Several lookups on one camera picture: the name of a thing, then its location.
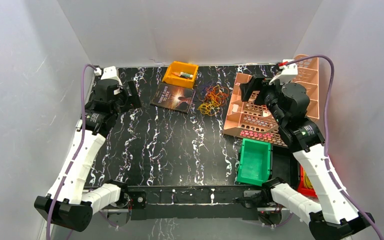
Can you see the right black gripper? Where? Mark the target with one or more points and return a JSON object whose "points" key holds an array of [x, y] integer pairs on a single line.
{"points": [[255, 84]]}

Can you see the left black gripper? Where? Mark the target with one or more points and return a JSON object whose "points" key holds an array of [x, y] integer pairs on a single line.
{"points": [[129, 94]]}

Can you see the green plastic bin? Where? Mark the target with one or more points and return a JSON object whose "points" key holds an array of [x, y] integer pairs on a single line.
{"points": [[255, 162]]}

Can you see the red plastic bin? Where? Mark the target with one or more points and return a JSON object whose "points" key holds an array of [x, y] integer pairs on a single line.
{"points": [[305, 187]]}

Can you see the black plastic bin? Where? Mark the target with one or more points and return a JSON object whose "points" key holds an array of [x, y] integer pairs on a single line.
{"points": [[285, 166]]}

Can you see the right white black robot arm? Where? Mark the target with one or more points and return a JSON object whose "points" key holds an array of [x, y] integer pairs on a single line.
{"points": [[333, 216]]}

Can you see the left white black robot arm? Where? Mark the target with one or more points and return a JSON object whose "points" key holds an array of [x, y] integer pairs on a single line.
{"points": [[66, 202]]}

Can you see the pink tiered file tray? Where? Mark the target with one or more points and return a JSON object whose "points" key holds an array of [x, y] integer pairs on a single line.
{"points": [[250, 121]]}

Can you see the orange plastic bin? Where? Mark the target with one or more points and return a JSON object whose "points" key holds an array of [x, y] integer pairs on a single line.
{"points": [[178, 66]]}

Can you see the dark paperback book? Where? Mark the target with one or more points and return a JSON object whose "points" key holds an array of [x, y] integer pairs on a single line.
{"points": [[173, 97]]}

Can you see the marker in orange bin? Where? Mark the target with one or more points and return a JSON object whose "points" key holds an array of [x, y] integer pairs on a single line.
{"points": [[183, 75]]}

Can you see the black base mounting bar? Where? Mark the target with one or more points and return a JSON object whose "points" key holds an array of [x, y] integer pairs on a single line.
{"points": [[201, 202]]}

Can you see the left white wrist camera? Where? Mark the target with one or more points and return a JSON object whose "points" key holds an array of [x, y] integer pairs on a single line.
{"points": [[112, 73]]}

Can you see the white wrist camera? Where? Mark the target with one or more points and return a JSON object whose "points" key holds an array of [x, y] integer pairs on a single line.
{"points": [[112, 73], [287, 71]]}

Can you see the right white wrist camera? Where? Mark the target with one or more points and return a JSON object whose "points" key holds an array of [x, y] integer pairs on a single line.
{"points": [[287, 71]]}

